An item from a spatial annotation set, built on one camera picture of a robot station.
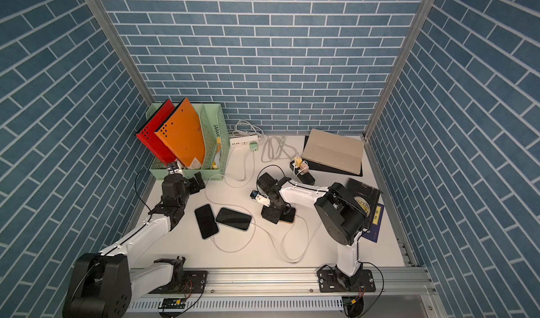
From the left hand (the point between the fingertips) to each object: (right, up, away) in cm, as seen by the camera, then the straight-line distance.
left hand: (195, 174), depth 87 cm
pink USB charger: (+46, +3, +12) cm, 48 cm away
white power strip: (+15, +15, +27) cm, 35 cm away
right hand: (+33, -16, +5) cm, 37 cm away
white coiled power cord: (+31, +12, +28) cm, 44 cm away
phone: (+4, -20, +1) cm, 20 cm away
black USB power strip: (+48, -3, +12) cm, 50 cm away
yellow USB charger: (+44, +5, +14) cm, 47 cm away
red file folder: (-18, +17, -5) cm, 25 cm away
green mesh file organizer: (+1, +18, +25) cm, 31 cm away
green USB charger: (+21, +12, +26) cm, 35 cm away
